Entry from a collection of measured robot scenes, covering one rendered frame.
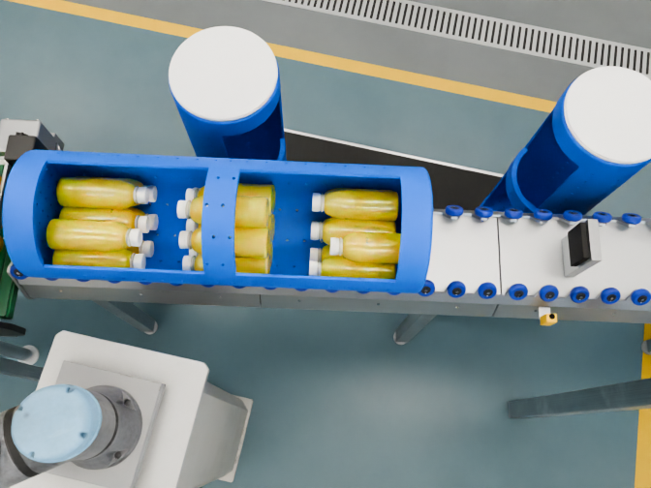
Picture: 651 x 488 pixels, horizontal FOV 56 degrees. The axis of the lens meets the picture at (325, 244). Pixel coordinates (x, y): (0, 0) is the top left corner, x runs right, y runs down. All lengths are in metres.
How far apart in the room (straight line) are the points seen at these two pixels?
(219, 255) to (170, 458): 0.40
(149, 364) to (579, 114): 1.19
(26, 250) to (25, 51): 1.88
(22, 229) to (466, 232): 1.02
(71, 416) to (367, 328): 1.57
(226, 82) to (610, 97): 0.98
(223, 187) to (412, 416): 1.42
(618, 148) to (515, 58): 1.43
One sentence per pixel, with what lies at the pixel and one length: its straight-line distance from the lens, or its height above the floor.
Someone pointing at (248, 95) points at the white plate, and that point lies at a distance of 1.59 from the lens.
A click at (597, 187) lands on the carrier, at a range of 1.81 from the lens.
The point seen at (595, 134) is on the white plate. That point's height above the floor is 1.04.
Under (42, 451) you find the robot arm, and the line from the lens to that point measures 1.06.
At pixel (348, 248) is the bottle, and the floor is 1.13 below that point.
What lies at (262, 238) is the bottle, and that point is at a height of 1.14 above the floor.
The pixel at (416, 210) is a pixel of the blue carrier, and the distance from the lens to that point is 1.26.
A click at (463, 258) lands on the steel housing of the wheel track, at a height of 0.93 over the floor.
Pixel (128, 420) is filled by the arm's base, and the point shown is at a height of 1.24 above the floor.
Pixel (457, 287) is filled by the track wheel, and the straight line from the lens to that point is 1.50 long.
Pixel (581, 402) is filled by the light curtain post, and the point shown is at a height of 0.66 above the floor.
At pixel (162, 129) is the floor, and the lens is 2.79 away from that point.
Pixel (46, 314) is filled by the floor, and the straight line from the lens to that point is 2.65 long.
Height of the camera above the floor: 2.39
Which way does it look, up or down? 73 degrees down
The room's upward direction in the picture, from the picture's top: 5 degrees clockwise
